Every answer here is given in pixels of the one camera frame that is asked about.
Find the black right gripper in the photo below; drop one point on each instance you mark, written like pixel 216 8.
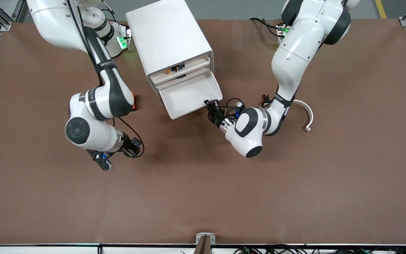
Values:
pixel 128 147

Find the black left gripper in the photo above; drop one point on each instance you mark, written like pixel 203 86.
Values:
pixel 217 118

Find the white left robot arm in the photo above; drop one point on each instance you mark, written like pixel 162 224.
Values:
pixel 294 49

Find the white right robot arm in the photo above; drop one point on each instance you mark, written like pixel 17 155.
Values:
pixel 97 102

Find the white drawer with yellow button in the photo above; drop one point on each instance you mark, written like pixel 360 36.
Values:
pixel 196 64

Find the orange button box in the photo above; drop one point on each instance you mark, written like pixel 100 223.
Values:
pixel 134 102

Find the black white push button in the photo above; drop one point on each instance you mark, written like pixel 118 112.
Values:
pixel 266 100

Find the yellow push button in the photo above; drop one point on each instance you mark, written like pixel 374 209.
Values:
pixel 170 70

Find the white drawer cabinet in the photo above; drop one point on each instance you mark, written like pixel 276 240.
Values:
pixel 167 31

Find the white curved bracket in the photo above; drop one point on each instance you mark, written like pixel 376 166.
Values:
pixel 308 111

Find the grey mount bracket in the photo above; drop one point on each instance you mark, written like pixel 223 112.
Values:
pixel 205 237

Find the brown camera post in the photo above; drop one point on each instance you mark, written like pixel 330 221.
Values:
pixel 203 247

